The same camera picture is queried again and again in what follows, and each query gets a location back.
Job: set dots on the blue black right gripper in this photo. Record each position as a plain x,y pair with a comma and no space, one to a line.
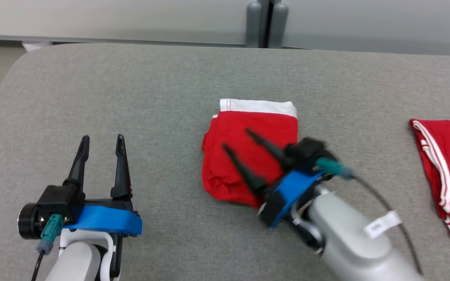
287,191

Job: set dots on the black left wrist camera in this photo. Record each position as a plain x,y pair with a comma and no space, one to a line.
57,201

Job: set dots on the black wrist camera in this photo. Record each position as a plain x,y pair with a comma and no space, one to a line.
57,201
309,152

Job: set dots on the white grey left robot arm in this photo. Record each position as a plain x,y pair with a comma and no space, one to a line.
76,261

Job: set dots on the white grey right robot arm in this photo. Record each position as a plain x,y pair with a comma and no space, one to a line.
350,242

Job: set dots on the red Bulls 23 jersey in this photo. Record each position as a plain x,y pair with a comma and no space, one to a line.
248,125

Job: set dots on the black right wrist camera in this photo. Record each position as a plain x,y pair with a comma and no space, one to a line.
309,152

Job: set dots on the grey metal post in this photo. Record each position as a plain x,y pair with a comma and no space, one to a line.
267,23

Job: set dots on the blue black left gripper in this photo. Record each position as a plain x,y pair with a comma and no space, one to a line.
108,218

